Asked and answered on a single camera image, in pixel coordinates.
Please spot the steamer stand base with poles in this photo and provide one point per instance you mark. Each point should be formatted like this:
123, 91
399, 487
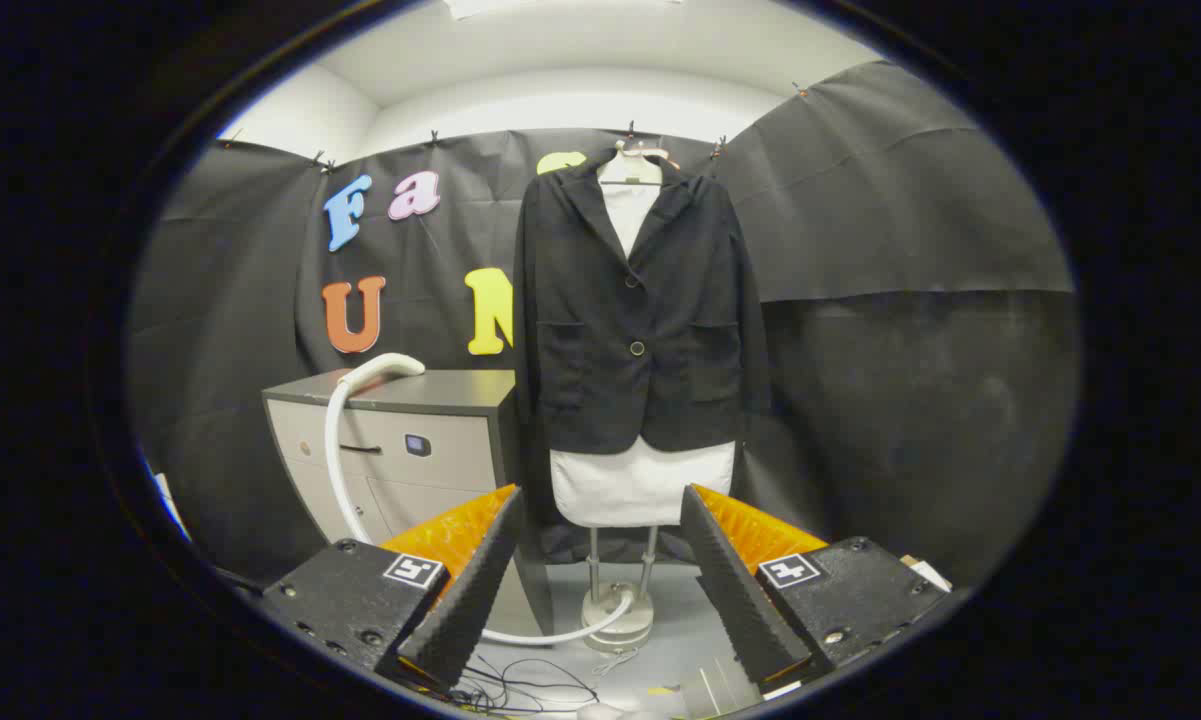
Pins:
620, 635

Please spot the white steamer hanger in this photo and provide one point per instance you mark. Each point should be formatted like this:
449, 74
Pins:
628, 170

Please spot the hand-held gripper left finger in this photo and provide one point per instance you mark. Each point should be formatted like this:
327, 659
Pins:
470, 590

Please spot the grey cabinet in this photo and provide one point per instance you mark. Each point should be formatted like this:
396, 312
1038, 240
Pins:
440, 450

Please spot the black backdrop cloth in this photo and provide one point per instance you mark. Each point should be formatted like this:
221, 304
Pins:
910, 250

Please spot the white garment steamer head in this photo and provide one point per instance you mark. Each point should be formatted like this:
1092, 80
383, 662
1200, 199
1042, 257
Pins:
390, 365

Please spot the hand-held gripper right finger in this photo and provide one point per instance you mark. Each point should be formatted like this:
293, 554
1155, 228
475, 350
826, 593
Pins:
740, 600

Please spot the white box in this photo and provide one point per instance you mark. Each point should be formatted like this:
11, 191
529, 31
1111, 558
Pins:
930, 576

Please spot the black jacket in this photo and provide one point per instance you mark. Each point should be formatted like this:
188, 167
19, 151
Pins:
600, 330

